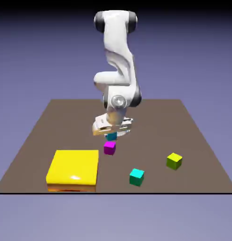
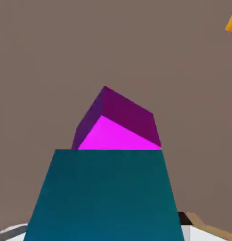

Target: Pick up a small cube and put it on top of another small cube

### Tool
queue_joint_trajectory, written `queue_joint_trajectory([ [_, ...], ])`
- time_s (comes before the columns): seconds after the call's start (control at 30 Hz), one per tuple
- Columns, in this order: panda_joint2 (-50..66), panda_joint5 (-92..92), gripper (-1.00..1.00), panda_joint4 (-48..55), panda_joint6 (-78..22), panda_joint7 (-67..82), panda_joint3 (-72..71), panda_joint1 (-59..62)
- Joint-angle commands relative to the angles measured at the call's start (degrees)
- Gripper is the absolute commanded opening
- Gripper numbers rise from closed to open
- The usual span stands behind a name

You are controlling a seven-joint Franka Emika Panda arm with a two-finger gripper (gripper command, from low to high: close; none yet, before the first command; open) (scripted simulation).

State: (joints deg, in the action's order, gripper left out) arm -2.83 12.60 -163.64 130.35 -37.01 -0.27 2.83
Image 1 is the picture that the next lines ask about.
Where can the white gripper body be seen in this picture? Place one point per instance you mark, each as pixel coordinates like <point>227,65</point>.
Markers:
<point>100,126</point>

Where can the small olive yellow cube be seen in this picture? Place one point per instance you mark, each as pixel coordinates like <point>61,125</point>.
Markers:
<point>174,161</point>

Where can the small magenta cube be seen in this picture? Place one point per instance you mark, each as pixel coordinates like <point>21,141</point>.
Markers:
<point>109,148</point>

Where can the small cyan cube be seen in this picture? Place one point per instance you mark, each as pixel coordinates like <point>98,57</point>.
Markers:
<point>136,177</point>

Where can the large yellow box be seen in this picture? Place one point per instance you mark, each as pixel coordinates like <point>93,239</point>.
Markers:
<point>74,167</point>

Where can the small teal cube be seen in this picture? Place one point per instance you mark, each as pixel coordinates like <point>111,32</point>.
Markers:
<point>111,136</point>

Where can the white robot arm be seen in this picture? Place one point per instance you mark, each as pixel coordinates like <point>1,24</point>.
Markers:
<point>117,56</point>

